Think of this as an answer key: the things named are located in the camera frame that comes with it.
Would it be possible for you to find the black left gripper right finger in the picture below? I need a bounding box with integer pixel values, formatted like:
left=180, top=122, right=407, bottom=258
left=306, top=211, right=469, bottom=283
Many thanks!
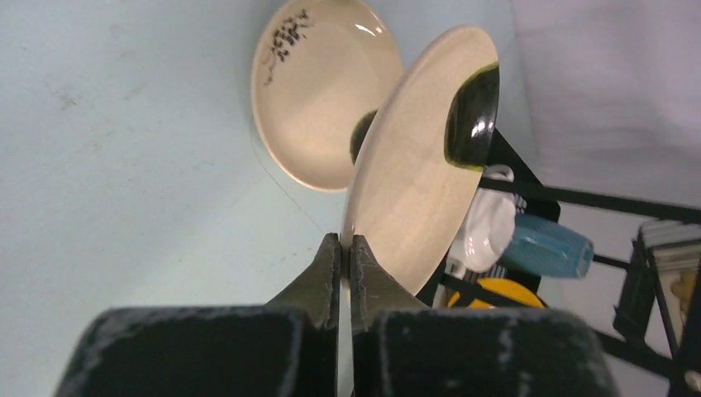
left=349, top=236, right=618, bottom=396

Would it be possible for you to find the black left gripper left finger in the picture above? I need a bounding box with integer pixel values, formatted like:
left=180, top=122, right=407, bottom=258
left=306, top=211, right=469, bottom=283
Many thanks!
left=55, top=233, right=341, bottom=396

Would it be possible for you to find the yellow plastic bowl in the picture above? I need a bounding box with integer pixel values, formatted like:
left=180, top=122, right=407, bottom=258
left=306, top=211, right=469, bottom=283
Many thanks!
left=446, top=278, right=547, bottom=309

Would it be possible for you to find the white two-handled soup cup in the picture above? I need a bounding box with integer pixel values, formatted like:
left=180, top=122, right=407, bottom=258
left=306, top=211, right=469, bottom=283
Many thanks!
left=446, top=188, right=517, bottom=279

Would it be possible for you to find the round cream plate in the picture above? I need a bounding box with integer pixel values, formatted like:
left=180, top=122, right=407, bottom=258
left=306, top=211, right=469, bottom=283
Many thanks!
left=250, top=1, right=403, bottom=192
left=334, top=25, right=499, bottom=396

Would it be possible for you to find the blue floral mug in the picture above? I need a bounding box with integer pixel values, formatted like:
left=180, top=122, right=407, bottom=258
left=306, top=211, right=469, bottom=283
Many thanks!
left=499, top=213, right=594, bottom=279

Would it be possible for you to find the square floral ceramic plate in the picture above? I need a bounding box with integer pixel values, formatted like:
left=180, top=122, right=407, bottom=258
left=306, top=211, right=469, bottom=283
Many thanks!
left=638, top=219, right=700, bottom=353

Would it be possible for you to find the black wire dish rack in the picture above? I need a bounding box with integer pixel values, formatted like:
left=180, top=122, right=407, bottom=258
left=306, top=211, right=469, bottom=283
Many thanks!
left=416, top=126, right=701, bottom=397

